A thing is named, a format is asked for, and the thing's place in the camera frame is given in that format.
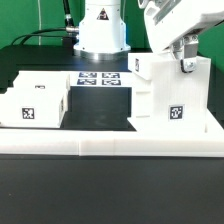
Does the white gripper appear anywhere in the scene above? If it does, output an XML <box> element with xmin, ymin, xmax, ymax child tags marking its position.
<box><xmin>137</xmin><ymin>0</ymin><xmax>224</xmax><ymax>73</ymax></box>

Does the white drawer cabinet box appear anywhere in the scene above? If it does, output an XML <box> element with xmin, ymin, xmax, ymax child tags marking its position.
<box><xmin>128</xmin><ymin>53</ymin><xmax>211</xmax><ymax>132</ymax></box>

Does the white front drawer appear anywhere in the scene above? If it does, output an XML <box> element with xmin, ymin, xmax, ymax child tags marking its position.
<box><xmin>0</xmin><ymin>89</ymin><xmax>68</xmax><ymax>128</ymax></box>

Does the white drawer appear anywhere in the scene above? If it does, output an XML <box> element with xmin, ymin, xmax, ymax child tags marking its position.
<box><xmin>13</xmin><ymin>71</ymin><xmax>70</xmax><ymax>96</ymax></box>
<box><xmin>0</xmin><ymin>89</ymin><xmax>68</xmax><ymax>128</ymax></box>

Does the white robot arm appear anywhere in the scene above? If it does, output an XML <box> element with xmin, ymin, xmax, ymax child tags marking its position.
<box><xmin>74</xmin><ymin>0</ymin><xmax>224</xmax><ymax>73</ymax></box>

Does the white rear drawer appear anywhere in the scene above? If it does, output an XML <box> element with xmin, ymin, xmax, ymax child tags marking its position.
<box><xmin>13</xmin><ymin>71</ymin><xmax>70</xmax><ymax>96</ymax></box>

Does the fiducial marker sheet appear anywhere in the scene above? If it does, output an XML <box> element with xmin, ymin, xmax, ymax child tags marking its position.
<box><xmin>70</xmin><ymin>71</ymin><xmax>132</xmax><ymax>87</ymax></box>

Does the black connector box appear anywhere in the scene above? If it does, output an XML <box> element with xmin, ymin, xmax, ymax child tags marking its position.
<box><xmin>62</xmin><ymin>36</ymin><xmax>78</xmax><ymax>50</ymax></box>

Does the white L-shaped border fence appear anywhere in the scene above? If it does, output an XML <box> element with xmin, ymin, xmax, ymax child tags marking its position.
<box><xmin>0</xmin><ymin>109</ymin><xmax>224</xmax><ymax>158</ymax></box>

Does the black cable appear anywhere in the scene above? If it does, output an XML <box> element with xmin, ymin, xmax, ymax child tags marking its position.
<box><xmin>11</xmin><ymin>0</ymin><xmax>81</xmax><ymax>47</ymax></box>

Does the white cord on wall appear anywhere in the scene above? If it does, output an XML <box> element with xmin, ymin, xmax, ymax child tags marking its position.
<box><xmin>37</xmin><ymin>0</ymin><xmax>44</xmax><ymax>46</ymax></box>

